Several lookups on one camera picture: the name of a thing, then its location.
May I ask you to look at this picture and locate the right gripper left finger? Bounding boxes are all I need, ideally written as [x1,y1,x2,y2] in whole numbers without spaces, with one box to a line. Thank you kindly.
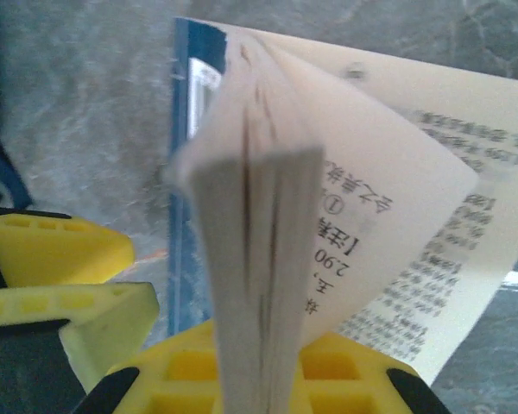
[73,321,221,414]

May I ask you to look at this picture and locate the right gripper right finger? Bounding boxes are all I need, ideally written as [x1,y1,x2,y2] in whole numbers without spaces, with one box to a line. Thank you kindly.
[293,331,452,414]

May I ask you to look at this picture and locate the navy blue backpack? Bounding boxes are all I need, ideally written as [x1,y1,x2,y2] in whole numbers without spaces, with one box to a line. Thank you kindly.
[0,0,34,210]

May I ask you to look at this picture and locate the dark blue book QR codes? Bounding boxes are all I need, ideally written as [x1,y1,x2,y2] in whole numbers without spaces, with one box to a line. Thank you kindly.
[163,16,518,414]

